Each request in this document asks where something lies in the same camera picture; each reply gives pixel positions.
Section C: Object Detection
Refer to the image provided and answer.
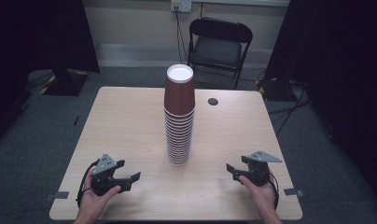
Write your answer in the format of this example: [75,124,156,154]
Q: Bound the grey tape strip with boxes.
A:
[283,188,305,198]
[44,190,70,202]

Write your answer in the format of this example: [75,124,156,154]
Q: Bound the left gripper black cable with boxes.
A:
[76,159,101,208]

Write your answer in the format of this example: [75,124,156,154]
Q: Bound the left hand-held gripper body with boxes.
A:
[90,153,133,197]

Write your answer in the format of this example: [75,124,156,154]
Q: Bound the stack of brown paper cups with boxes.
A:
[163,63,196,166]

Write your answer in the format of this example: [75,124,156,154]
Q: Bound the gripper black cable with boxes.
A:
[268,172,281,210]
[76,159,101,208]

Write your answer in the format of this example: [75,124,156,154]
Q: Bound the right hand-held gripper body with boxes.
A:
[232,150,284,188]

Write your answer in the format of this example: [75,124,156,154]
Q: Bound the black wall socket cable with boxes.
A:
[174,8,190,64]

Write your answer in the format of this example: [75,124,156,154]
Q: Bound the black folding chair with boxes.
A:
[188,17,254,91]

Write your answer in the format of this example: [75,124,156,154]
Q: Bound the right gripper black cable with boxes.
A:
[268,172,281,210]

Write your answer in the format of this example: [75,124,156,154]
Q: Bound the person's left hand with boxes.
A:
[78,172,122,218]

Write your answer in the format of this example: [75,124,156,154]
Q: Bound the black stand base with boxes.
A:
[39,68,90,97]

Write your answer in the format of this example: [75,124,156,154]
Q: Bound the white wall socket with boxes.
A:
[170,0,193,14]

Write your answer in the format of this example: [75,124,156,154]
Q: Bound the black floor cables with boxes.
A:
[255,69,312,138]

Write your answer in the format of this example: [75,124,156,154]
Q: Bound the person's right hand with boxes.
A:
[238,175,278,217]

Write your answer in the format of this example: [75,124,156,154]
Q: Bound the black curtain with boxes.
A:
[0,0,101,147]
[264,0,377,209]

